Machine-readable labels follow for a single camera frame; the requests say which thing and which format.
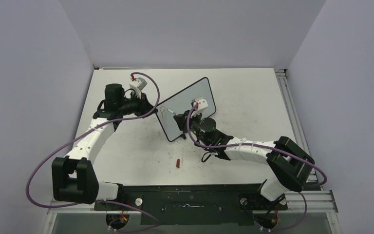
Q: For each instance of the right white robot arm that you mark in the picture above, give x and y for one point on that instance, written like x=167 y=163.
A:
x=290 y=164

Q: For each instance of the aluminium frame rail right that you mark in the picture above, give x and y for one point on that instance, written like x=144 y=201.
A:
x=291 y=109

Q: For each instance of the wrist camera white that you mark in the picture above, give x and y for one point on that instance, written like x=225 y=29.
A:
x=199 y=105
x=138 y=84

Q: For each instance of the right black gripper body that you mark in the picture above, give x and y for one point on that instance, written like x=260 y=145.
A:
x=195 y=123

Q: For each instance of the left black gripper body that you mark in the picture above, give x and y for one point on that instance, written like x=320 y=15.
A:
x=133 y=106

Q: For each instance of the small black-framed whiteboard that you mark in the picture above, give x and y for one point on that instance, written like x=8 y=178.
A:
x=180 y=102

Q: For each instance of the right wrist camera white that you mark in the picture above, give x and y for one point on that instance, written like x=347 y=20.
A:
x=199 y=105

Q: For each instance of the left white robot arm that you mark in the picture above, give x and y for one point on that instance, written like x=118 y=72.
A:
x=73 y=176

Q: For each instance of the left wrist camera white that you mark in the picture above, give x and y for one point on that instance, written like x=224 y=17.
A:
x=138 y=84

